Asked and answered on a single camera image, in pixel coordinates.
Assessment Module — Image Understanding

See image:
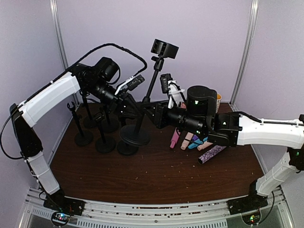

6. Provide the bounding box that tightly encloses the aluminium right corner post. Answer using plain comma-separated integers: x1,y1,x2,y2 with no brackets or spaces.
229,0,259,110

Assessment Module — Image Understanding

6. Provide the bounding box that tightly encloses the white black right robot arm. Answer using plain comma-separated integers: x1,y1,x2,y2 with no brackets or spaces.
153,74,304,210

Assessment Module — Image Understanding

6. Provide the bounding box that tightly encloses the black pink-mic stand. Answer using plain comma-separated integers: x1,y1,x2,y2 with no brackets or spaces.
116,117,139,156

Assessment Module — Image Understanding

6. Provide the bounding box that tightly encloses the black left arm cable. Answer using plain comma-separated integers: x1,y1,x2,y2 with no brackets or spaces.
0,43,148,160

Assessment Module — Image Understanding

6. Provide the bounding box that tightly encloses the black small-mic stand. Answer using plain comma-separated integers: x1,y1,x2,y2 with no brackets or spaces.
94,112,116,153

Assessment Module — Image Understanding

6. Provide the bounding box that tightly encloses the glitter silver-head microphone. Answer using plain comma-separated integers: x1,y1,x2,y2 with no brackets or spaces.
198,145,226,164

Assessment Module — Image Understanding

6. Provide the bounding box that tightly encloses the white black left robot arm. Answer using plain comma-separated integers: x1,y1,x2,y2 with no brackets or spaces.
10,57,144,211

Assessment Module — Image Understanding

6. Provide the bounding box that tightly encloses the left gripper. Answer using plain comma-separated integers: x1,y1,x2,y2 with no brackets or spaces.
85,79,143,118

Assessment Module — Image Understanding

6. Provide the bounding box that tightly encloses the black glitter-mic stand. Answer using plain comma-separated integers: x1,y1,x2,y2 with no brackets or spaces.
120,39,179,147

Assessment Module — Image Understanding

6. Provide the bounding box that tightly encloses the pale pink small microphone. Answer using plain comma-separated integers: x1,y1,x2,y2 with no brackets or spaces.
180,132,193,150

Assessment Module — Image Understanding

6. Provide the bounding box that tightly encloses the black blue-mic stand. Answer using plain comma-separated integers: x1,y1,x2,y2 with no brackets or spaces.
101,105,119,133

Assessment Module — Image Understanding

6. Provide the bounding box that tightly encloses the aluminium front rail base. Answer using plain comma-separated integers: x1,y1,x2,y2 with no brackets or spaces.
18,184,295,228

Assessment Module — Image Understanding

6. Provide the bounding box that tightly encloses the beige pink microphone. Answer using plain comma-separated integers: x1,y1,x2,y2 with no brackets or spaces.
197,142,213,151

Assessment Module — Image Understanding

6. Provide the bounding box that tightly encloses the aluminium corner post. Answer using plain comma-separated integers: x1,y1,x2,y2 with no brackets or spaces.
229,0,259,110
49,0,69,69

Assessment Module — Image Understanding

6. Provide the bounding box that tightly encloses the white floral mug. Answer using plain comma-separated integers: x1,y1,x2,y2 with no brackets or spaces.
216,94,222,113

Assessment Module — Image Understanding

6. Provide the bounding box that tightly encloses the blue-head microphone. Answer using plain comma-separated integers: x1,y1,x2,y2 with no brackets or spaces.
188,139,204,150

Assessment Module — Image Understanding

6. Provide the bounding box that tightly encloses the aluminium left corner post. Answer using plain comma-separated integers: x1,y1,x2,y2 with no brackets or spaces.
49,0,69,69

